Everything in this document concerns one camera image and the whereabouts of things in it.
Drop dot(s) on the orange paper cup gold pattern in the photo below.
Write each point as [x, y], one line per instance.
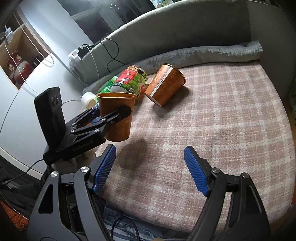
[111, 101]

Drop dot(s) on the green red label cup noodle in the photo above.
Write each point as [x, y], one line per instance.
[132, 80]

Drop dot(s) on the green label bottle white cap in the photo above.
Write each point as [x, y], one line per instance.
[90, 99]

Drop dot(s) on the grey fleece blanket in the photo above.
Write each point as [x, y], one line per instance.
[151, 57]

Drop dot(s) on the blue label crumpled plastic bottle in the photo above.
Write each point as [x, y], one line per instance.
[95, 115]

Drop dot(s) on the pink plaid cushion cover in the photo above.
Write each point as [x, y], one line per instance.
[233, 117]

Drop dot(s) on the white power strip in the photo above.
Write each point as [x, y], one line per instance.
[78, 54]

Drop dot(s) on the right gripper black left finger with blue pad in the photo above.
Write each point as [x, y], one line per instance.
[66, 207]

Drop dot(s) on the wooden wall shelf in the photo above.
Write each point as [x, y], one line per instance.
[19, 43]

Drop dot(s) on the grey sofa backrest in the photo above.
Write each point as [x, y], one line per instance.
[213, 23]

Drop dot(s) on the red round ornament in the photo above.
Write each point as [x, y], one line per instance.
[22, 72]

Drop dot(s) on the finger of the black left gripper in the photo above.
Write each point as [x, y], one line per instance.
[105, 123]
[81, 120]

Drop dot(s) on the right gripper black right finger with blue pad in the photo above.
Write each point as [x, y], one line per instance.
[246, 218]

